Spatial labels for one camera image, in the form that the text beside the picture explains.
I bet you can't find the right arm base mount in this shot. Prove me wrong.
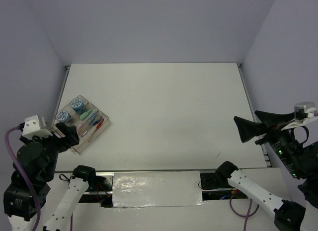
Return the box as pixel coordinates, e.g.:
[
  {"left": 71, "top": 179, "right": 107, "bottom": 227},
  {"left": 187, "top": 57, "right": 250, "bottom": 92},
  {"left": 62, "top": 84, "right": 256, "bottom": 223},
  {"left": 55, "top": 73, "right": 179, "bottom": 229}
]
[{"left": 198, "top": 172, "right": 247, "bottom": 201}]

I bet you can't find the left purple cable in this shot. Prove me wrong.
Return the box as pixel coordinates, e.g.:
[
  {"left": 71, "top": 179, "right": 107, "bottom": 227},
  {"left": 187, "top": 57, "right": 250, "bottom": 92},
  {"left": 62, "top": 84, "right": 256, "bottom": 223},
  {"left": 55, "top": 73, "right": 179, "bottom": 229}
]
[{"left": 5, "top": 125, "right": 42, "bottom": 231}]

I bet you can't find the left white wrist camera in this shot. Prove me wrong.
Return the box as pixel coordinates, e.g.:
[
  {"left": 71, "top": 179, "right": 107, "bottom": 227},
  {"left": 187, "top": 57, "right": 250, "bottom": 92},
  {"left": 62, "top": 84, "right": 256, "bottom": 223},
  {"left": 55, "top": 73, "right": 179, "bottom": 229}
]
[{"left": 22, "top": 115, "right": 53, "bottom": 140}]

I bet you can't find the clear brown three-compartment organizer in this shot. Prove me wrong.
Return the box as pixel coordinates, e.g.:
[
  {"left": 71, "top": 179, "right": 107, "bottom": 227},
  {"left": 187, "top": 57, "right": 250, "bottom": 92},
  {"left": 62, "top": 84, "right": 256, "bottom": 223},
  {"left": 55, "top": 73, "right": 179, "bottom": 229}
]
[{"left": 52, "top": 95, "right": 111, "bottom": 154}]

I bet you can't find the blue translucent eraser case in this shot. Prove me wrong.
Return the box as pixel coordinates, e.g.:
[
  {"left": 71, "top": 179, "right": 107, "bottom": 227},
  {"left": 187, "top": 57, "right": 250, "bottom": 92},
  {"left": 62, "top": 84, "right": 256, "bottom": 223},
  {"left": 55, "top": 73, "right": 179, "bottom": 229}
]
[{"left": 86, "top": 111, "right": 98, "bottom": 125}]

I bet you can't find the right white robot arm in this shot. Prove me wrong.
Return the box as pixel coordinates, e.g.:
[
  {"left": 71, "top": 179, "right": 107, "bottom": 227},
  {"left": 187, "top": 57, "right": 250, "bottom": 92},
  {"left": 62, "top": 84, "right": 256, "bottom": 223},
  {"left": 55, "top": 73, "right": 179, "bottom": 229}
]
[{"left": 216, "top": 107, "right": 318, "bottom": 231}]

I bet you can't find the white base cover plate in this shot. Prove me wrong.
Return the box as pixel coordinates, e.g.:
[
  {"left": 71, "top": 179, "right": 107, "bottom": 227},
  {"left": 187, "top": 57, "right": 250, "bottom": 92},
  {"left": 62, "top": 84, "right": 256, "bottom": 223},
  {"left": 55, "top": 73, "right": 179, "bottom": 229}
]
[{"left": 112, "top": 171, "right": 204, "bottom": 208}]

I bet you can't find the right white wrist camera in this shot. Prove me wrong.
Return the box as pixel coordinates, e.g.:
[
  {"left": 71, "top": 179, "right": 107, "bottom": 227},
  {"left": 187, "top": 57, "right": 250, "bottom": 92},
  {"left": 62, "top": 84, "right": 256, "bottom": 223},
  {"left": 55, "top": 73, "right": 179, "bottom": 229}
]
[{"left": 282, "top": 102, "right": 318, "bottom": 130}]

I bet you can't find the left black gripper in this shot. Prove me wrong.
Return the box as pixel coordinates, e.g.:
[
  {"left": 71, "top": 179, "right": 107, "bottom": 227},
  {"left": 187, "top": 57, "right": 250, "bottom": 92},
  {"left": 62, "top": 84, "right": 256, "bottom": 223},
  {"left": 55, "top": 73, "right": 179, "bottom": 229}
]
[{"left": 21, "top": 121, "right": 80, "bottom": 180}]

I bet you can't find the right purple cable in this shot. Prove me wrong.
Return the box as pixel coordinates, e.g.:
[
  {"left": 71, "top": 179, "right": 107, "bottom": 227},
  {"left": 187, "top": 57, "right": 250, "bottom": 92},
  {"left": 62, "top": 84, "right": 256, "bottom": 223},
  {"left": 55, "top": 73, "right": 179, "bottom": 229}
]
[{"left": 230, "top": 193, "right": 260, "bottom": 231}]

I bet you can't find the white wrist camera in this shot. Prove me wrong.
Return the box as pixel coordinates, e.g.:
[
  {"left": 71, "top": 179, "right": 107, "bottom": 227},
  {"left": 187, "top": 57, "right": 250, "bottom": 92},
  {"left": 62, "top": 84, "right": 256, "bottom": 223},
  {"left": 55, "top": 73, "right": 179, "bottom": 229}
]
[
  {"left": 282, "top": 102, "right": 318, "bottom": 130},
  {"left": 22, "top": 115, "right": 53, "bottom": 140}
]

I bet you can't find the red pen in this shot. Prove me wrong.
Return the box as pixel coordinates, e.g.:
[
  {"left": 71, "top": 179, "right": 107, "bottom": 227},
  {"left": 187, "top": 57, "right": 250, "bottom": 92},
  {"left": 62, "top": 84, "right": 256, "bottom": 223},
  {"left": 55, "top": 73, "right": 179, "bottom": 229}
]
[{"left": 87, "top": 117, "right": 104, "bottom": 142}]

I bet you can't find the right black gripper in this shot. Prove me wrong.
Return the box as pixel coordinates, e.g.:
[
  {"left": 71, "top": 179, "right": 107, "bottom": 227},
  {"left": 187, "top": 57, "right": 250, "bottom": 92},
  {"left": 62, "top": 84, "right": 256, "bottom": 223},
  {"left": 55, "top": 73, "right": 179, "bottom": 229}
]
[{"left": 231, "top": 107, "right": 306, "bottom": 175}]

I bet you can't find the blue pen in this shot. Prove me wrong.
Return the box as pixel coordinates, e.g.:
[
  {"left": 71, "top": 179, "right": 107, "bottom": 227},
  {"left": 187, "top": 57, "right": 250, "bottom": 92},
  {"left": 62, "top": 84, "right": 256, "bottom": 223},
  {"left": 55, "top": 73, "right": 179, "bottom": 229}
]
[{"left": 81, "top": 118, "right": 102, "bottom": 137}]

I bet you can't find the purple cable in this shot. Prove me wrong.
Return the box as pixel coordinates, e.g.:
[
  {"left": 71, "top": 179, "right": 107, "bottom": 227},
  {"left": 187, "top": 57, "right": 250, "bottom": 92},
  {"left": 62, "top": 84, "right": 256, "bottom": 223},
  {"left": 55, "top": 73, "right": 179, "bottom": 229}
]
[
  {"left": 230, "top": 193, "right": 260, "bottom": 231},
  {"left": 5, "top": 125, "right": 42, "bottom": 231}
]

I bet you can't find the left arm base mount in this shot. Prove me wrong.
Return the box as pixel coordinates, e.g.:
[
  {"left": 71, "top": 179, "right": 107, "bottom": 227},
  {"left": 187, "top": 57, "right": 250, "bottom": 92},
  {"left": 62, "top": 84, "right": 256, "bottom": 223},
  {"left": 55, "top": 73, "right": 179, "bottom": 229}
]
[{"left": 79, "top": 176, "right": 113, "bottom": 208}]

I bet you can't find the blue slime jar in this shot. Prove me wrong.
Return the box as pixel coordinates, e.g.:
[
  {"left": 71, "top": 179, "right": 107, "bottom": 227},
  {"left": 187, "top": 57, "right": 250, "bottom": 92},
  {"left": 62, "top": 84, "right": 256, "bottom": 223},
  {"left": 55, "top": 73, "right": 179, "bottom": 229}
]
[
  {"left": 56, "top": 110, "right": 71, "bottom": 123},
  {"left": 70, "top": 97, "right": 84, "bottom": 112}
]

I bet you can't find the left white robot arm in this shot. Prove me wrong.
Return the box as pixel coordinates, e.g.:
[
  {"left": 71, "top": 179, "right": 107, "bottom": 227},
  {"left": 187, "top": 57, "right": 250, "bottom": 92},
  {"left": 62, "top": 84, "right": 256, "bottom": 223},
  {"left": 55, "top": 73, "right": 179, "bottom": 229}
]
[{"left": 3, "top": 121, "right": 97, "bottom": 231}]

